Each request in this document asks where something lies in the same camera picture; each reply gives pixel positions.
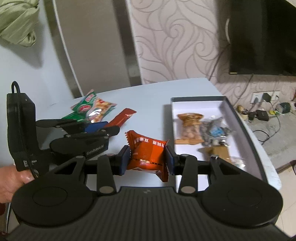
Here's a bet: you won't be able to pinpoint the peanut snack bag brown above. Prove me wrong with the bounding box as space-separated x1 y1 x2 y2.
175 113 204 145

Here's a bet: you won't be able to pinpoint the long red snack bar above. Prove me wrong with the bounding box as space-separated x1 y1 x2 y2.
105 108 136 127

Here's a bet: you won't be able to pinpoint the small tan snack packet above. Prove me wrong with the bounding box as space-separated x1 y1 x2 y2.
198 146 231 163

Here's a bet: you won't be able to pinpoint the orange square snack packet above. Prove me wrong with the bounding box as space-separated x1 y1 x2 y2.
125 130 169 182

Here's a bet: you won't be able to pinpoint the person left hand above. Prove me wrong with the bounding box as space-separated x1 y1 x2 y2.
0 165 34 204

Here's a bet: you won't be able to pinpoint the green peanut packet rear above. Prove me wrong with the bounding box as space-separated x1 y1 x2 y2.
63 89 116 123

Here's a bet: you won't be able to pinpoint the dark shallow gift box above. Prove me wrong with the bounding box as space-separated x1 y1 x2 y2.
171 96 268 182

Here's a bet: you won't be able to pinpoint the clear bag dark candies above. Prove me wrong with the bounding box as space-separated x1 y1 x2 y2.
200 117 233 147

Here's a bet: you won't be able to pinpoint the pink candy bag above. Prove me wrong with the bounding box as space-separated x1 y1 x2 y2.
230 157 246 171

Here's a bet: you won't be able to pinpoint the small pen holder cup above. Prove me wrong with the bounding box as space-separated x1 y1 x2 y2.
236 105 249 121

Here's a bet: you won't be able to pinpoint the black set-top box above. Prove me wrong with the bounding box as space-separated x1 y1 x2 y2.
248 109 269 121

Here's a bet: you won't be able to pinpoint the dark green small device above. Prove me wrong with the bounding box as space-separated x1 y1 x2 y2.
276 102 291 114

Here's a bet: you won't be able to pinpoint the light green cloth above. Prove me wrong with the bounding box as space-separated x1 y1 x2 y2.
1 0 40 47

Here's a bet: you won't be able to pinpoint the black power cable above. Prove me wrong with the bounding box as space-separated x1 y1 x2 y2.
252 101 282 146

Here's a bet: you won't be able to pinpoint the white wall power socket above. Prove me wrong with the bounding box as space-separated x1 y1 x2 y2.
250 90 280 103

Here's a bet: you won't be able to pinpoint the black wall television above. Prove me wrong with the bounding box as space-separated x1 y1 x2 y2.
228 1 295 76

